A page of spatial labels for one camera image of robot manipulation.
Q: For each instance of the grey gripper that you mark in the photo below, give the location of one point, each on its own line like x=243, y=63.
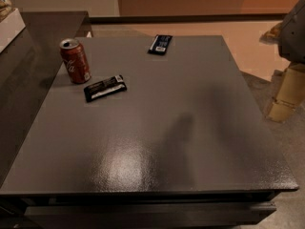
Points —
x=294, y=37

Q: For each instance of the red coke can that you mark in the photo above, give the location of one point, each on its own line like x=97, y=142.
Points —
x=75, y=60

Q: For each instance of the blue black snack packet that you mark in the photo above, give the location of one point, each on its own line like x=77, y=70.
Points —
x=160, y=44

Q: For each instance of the dark drawer front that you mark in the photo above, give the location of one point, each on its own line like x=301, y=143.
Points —
x=140, y=216

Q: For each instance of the black snack bar wrapper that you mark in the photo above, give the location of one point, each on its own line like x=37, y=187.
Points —
x=105, y=87

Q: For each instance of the white box on counter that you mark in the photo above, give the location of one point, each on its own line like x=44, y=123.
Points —
x=10, y=27

